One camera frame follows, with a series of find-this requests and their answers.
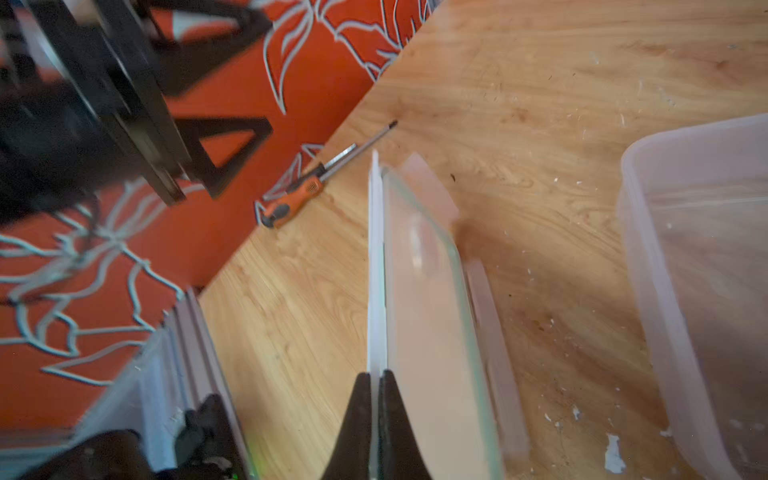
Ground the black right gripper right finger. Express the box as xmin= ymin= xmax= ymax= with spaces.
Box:
xmin=377 ymin=370 xmax=432 ymax=480

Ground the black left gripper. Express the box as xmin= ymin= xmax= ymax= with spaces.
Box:
xmin=1 ymin=1 xmax=273 ymax=225

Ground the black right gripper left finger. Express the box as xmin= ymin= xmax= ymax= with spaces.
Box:
xmin=321 ymin=372 xmax=372 ymax=480

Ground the orange handled screwdriver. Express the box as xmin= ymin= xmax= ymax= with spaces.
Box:
xmin=255 ymin=120 xmax=399 ymax=229

